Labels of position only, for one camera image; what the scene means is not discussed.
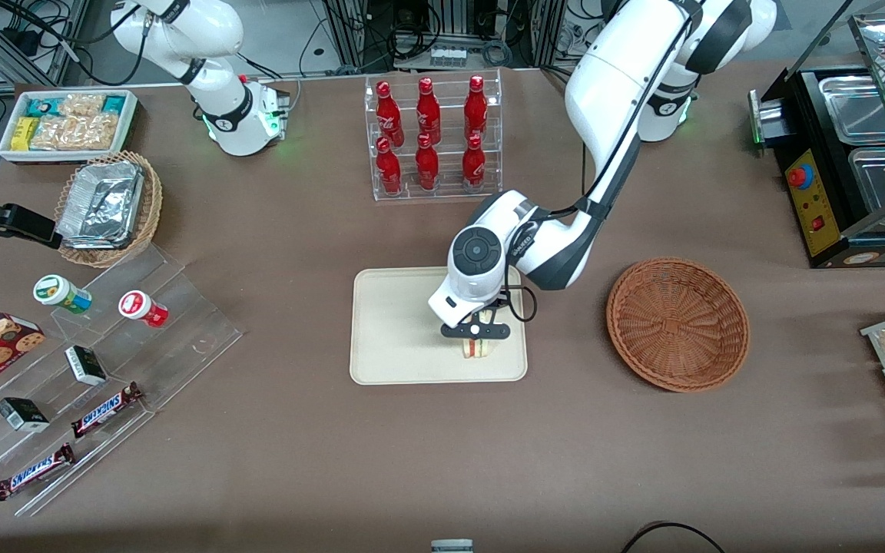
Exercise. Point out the red-lidded cup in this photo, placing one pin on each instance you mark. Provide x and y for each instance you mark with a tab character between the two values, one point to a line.
141	307

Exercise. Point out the beige plastic tray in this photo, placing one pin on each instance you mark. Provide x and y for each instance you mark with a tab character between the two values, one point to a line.
396	330

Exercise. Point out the brown wicker basket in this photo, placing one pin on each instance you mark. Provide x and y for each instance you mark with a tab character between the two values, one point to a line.
677	326

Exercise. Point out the white power strip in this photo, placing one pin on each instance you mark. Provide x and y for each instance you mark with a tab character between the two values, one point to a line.
448	56

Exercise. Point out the light wicker basket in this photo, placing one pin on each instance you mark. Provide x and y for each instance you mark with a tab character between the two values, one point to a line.
150	207

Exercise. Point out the snickers bar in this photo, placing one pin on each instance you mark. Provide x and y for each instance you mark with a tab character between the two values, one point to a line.
34	472
104	410

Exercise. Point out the clear bag of crackers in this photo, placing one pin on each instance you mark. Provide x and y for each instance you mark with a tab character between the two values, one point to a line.
81	105
77	132

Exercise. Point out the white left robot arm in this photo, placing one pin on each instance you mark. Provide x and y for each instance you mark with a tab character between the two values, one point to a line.
611	69

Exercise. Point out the green-lidded cup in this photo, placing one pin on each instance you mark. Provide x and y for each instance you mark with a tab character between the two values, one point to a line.
58	293

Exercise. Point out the yellow snack packet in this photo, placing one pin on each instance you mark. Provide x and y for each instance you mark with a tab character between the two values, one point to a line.
24	133

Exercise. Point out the clear acrylic bottle rack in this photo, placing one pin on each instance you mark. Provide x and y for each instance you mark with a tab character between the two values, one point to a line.
446	196

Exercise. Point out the small grey device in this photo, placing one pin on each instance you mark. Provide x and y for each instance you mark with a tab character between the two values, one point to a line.
452	546

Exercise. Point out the red cola bottle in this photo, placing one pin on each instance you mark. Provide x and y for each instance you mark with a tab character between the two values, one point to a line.
473	166
475	107
389	115
428	111
426	167
388	170

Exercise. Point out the triangular sandwich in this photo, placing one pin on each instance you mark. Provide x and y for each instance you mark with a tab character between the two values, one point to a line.
477	349

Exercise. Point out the small black box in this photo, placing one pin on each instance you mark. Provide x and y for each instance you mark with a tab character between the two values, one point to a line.
22	415
85	365

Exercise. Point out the teal snack packet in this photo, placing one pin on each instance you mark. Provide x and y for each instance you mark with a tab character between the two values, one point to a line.
43	106
114	104

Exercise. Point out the black food warmer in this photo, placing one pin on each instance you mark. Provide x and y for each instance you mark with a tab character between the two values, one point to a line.
823	223

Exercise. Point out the white plastic snack bin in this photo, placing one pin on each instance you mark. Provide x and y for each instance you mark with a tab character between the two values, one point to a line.
8	150

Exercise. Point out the aluminium frame rack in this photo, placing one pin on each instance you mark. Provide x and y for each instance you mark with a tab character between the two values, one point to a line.
66	31
450	19

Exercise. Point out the aluminium foil container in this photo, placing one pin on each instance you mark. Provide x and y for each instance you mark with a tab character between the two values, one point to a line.
101	203

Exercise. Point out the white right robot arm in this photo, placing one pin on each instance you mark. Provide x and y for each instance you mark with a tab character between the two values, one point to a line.
231	115

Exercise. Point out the clear acrylic stepped display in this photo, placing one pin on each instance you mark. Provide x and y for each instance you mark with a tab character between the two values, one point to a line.
174	338

